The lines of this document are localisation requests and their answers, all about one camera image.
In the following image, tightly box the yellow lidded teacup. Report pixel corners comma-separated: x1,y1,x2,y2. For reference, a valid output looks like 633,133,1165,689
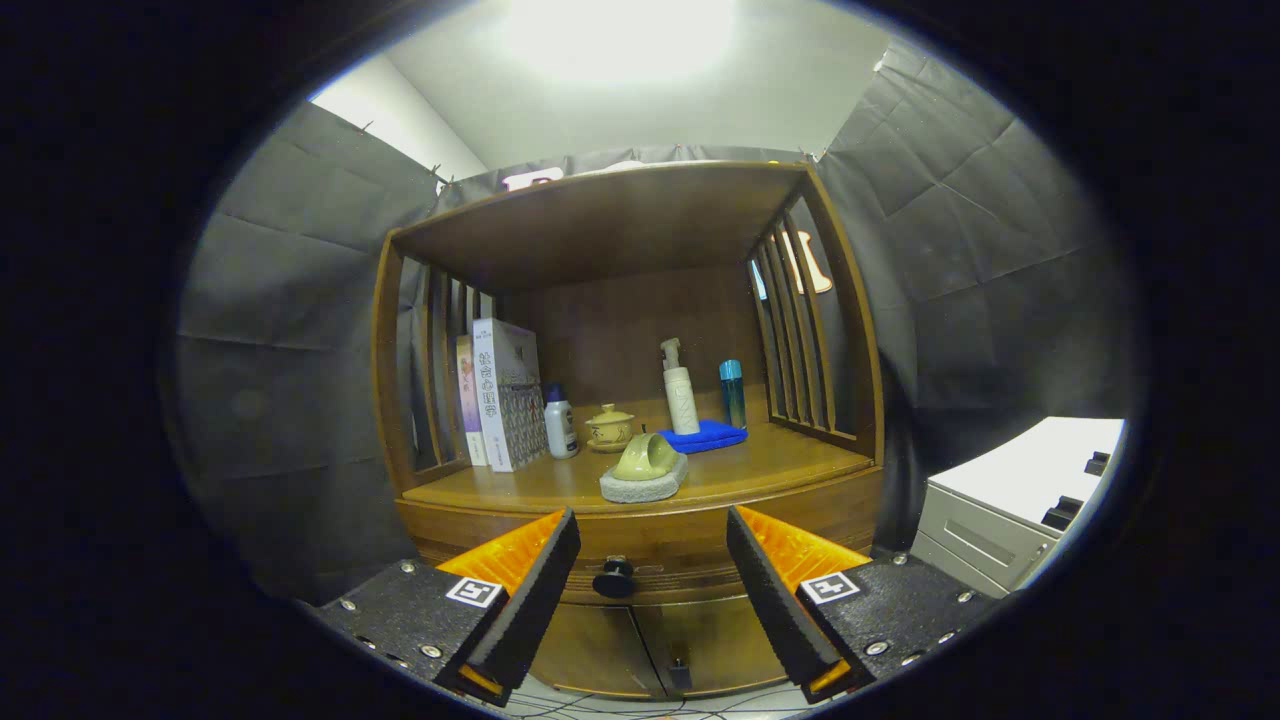
585,403,637,453

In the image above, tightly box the clear blue bottle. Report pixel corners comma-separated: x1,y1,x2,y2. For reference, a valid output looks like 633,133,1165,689
719,360,748,430

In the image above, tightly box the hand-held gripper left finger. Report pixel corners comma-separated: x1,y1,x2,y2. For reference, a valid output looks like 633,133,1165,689
315,507,582,709

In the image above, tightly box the blue folded cloth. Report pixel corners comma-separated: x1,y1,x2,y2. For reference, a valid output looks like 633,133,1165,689
657,419,749,455

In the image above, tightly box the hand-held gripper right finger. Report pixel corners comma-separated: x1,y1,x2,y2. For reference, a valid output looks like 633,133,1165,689
726,505,1001,704

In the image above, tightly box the brown wooden cabinet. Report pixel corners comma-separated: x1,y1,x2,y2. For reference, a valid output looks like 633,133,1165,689
372,160,887,699

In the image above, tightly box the white bottle with blue cap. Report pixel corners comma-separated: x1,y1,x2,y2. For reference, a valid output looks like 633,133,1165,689
543,384,580,460

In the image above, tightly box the brown wooden drawer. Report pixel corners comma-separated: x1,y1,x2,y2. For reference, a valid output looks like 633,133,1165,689
397,465,886,606

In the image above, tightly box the thin purple book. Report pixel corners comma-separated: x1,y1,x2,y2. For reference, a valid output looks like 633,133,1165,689
455,335,489,468

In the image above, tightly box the thick white book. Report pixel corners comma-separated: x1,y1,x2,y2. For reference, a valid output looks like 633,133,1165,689
470,318,549,473

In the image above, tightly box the white plastic drawer unit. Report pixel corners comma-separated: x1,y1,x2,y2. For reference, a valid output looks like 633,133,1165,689
908,417,1126,599

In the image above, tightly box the white pump bottle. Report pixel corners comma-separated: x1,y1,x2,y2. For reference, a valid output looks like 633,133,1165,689
660,338,702,436

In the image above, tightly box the tangle of black cables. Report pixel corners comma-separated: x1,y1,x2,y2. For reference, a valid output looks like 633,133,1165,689
505,690,811,720

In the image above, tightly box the black drawer knob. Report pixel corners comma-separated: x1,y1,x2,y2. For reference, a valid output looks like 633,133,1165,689
592,557,636,600

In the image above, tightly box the green handled grey scrubbing block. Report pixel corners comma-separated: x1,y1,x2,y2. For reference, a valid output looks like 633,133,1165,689
599,432,690,504

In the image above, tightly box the brown wooden countertop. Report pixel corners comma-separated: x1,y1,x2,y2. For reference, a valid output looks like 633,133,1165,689
402,395,876,513

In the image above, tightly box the wooden cabinet door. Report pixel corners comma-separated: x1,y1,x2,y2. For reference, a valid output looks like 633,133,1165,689
530,600,666,698
632,595,791,694

